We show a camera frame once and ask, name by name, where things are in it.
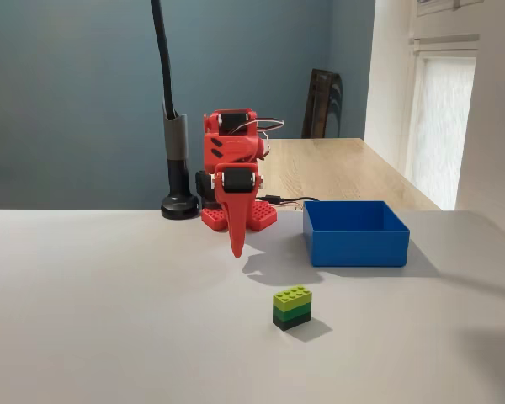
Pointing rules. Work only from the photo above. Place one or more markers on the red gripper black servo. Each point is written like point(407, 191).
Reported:
point(236, 180)

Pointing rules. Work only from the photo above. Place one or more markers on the green lego brick stack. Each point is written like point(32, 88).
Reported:
point(292, 309)

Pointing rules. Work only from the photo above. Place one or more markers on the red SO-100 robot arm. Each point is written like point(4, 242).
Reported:
point(231, 147)

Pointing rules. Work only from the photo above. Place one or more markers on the blue plastic bin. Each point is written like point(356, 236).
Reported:
point(357, 248)

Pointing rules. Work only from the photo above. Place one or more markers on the black table clamp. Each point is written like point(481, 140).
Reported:
point(203, 185)

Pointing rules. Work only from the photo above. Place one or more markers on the black gooseneck stand with base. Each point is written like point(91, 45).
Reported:
point(178, 202)

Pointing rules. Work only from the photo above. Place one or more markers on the grey sleeve on stand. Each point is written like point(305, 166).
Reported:
point(176, 136)

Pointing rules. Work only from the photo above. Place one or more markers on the white window frame with blind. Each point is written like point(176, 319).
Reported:
point(442, 126)

